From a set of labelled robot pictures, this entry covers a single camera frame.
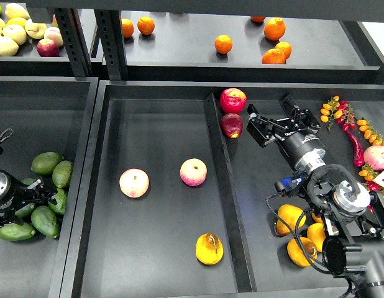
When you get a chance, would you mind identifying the pale yellow apple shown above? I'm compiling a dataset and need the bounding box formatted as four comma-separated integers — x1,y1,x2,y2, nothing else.
2,24,27,45

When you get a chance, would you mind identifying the bright red apple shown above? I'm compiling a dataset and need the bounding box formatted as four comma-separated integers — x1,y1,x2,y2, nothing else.
220,88,247,114

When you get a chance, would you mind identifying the red chili pepper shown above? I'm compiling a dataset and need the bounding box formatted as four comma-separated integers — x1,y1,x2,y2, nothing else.
345,131,365,167

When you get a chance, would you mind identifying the dark green avocado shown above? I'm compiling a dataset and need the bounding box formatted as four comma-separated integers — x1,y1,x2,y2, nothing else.
30,205,60,238

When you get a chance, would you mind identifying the cherry tomato bunch lower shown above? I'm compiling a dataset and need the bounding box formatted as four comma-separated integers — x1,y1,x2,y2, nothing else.
348,119,384,196

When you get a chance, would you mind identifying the pink apple centre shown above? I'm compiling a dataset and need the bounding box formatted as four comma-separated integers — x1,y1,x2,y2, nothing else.
180,158,207,187

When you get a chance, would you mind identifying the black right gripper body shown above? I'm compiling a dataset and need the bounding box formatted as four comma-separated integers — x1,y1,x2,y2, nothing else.
246,116,327,170

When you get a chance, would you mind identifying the cherry tomato bunch upper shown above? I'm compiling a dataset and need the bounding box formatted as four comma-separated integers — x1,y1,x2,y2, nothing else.
320,96,356,131

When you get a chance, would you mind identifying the dark red apple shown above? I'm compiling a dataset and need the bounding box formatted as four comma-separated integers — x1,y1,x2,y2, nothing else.
220,113,243,139

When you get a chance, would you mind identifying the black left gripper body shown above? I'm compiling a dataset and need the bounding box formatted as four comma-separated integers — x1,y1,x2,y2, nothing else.
0,170,34,213

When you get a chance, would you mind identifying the pink apple right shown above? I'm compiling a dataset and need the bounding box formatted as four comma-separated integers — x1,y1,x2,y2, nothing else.
363,145,384,171

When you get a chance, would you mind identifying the green avocado bottom left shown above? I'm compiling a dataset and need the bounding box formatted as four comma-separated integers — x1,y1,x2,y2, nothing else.
0,223,36,242

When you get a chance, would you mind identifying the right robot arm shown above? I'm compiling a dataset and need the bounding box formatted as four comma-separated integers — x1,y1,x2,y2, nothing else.
247,96,384,297

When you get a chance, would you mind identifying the yellow orange pear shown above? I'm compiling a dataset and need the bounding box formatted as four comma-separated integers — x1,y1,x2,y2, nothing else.
195,233,224,265

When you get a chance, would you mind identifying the black tray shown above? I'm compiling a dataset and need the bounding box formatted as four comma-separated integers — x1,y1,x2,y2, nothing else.
70,79,384,298
0,76,98,297

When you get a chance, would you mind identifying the green avocado upper right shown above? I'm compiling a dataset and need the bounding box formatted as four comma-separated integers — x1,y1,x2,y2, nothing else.
52,160,73,188

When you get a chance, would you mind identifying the pink apple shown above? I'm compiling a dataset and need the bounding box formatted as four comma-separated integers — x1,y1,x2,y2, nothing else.
180,158,207,187
363,145,384,171
119,168,149,198

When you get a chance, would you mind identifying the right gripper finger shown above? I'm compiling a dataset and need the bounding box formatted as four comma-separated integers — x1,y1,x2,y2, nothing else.
246,104,291,147
280,94,321,132

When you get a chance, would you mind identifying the black left tray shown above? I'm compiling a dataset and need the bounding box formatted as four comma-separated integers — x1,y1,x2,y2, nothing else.
0,76,98,297

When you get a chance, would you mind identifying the black centre tray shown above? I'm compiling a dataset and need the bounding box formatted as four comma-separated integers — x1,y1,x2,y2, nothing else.
70,79,384,298

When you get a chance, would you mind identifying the orange on shelf front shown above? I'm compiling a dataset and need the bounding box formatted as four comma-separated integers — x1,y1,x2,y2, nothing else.
262,48,286,64

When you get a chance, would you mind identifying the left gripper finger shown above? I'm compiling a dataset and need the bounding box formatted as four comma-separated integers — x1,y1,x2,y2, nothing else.
24,177,58,205
0,211,24,228

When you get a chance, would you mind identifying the green avocado top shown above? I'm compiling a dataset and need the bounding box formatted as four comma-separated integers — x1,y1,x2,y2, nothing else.
30,151,64,176

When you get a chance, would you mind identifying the large orange on shelf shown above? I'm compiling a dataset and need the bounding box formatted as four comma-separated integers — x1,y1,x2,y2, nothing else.
264,17,286,41

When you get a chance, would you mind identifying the pink apple left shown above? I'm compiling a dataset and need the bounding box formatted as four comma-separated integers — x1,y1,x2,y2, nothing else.
119,168,149,198

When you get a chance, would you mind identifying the cherry tomato bunch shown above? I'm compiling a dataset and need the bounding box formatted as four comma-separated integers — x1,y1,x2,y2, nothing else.
320,96,356,131
348,119,384,196

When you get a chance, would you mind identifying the black upper shelf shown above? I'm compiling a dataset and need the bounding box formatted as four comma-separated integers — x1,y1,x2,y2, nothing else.
96,11,384,84

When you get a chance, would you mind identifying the red apple on shelf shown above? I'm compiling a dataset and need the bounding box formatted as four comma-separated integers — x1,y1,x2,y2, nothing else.
37,38,60,57

